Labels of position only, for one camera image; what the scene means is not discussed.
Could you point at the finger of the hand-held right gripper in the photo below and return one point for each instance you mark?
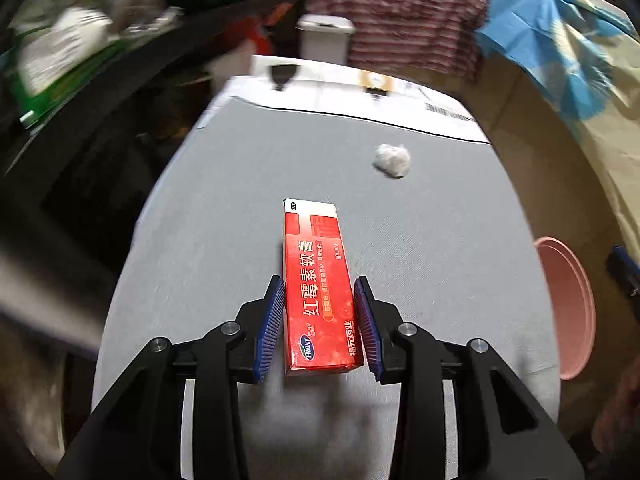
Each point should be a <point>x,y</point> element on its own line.
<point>625,270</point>

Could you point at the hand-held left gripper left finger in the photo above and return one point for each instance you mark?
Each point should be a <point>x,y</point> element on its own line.
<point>270,330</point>

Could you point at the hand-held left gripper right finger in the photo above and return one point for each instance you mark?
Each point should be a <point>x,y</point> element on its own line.
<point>367,330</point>

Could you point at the red white medicine box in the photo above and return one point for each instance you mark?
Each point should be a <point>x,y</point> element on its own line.
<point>315,285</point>

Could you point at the pink plastic basin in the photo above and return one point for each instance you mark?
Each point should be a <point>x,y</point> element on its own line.
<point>575,310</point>

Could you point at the grey felt mat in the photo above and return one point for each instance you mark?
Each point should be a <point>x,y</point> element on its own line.
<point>225,210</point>

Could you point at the brown cardboard box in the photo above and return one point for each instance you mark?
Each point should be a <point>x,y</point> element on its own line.
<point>540,135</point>

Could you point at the crumpled white tissue ball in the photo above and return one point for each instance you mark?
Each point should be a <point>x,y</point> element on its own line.
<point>392,159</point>

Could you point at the white printed cardboard box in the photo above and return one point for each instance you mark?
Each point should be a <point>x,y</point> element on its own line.
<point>330,95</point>

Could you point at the beige cushion blue trim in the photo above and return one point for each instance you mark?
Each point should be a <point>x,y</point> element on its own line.
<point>30,290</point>

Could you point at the blue beige patterned cloth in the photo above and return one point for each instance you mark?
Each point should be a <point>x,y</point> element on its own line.
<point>525,25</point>

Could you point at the black shelf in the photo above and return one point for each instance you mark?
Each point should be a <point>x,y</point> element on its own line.
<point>175,50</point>

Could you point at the red white plastic bag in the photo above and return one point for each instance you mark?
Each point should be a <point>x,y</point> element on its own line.
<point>260,32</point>

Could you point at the white plastic bin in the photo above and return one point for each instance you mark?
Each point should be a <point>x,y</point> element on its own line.
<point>325,35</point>

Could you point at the red plaid shirt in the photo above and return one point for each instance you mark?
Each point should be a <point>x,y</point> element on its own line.
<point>410,15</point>

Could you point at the clear plastic bag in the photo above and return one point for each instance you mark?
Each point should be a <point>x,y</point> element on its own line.
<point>145,7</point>

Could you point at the green white bag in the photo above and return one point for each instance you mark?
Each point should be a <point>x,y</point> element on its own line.
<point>55,55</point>

